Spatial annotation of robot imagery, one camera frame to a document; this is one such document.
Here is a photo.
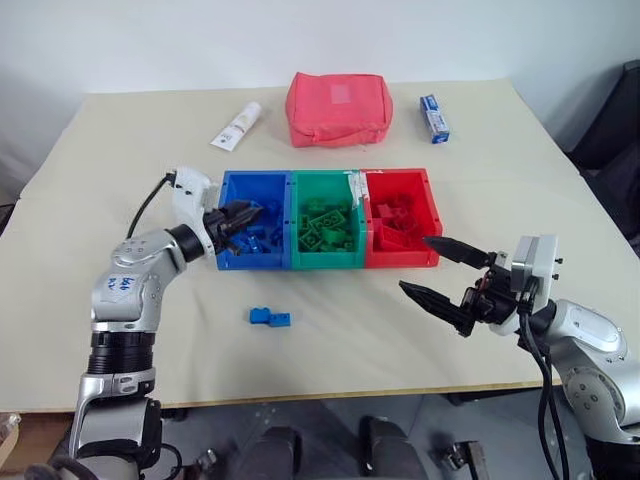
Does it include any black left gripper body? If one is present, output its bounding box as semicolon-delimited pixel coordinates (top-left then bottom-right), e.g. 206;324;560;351
202;207;235;251

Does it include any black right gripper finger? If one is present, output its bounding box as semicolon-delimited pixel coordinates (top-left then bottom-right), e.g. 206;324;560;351
398;280;476;337
422;235;495;268

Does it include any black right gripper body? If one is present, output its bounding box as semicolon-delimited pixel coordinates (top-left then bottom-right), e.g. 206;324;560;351
461;251;530;330

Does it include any blue plastic bin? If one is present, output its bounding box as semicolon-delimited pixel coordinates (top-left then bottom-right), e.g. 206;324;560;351
215;169;294;272

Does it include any red plastic bin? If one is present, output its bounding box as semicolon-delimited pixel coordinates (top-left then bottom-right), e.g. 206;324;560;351
360;167;444;269

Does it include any large red sloped block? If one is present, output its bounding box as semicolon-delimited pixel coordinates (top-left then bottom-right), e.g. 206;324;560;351
373;223;417;252

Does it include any white cream tube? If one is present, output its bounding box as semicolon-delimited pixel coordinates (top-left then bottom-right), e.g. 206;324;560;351
209;101;264;152

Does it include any large green studded plate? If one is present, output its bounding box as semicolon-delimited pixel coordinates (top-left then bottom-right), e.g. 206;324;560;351
310;209;352;234

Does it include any green plastic bin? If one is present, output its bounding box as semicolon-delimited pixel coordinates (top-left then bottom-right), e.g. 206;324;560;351
288;169;369;271

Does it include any white tape strip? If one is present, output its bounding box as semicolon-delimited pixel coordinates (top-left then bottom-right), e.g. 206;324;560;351
343;169;369;209

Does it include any blue and white carton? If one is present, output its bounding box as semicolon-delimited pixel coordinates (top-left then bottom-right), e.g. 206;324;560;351
418;94;452;146

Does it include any pink fabric pouch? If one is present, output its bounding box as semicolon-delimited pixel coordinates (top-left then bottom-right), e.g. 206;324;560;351
285;70;395;150

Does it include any black chair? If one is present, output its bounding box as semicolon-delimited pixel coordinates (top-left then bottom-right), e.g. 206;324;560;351
563;58;640;242

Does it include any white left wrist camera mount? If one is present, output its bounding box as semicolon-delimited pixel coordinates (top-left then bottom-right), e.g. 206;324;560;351
171;165;222;257

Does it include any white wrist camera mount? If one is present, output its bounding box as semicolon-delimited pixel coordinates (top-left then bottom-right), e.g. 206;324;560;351
489;233;559;337
171;165;222;257

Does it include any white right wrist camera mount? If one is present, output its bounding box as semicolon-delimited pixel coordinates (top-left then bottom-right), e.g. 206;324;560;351
489;233;559;337

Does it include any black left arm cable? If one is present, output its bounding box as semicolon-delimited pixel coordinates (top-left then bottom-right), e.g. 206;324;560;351
126;171;177;239

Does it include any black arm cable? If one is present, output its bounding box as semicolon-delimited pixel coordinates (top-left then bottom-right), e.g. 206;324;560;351
126;171;177;239
516;293;572;480

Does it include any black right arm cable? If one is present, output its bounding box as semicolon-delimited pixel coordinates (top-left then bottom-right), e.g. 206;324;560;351
516;293;572;480

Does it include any dark metal foot bracket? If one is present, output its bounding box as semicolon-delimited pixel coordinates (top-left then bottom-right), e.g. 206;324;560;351
438;438;489;474

